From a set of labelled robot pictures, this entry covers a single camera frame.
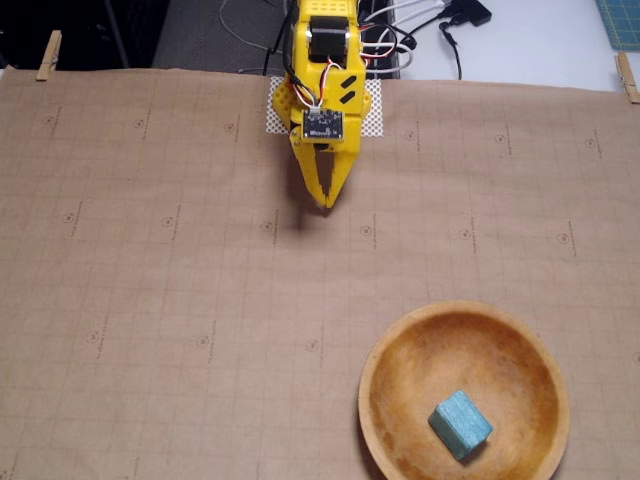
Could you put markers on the yellow gripper with servo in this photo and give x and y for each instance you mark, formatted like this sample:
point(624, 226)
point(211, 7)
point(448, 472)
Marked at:
point(316, 172)

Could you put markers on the blue wooden block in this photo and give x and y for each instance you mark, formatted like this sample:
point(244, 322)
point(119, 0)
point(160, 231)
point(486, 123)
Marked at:
point(462, 425)

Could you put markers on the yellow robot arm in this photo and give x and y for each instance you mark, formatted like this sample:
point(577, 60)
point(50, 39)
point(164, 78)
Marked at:
point(325, 7)

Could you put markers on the round wooden bowl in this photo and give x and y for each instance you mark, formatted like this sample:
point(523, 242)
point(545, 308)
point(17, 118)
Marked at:
point(410, 380)

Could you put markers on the white perforated pad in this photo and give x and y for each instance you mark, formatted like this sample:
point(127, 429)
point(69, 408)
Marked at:
point(375, 107)

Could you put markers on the gridded gift wrap paper sheet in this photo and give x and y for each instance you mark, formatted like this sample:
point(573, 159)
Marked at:
point(150, 275)

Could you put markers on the black power adapter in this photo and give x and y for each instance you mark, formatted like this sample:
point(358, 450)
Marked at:
point(470, 12)

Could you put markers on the wooden clothespin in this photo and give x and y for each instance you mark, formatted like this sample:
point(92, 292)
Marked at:
point(627, 77)
point(49, 55)

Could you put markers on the green cutting mat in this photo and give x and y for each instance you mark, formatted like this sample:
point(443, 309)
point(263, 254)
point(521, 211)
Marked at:
point(622, 22)

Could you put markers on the black camera circuit board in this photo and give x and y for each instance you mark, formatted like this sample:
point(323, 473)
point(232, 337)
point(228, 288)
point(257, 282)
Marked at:
point(324, 126)

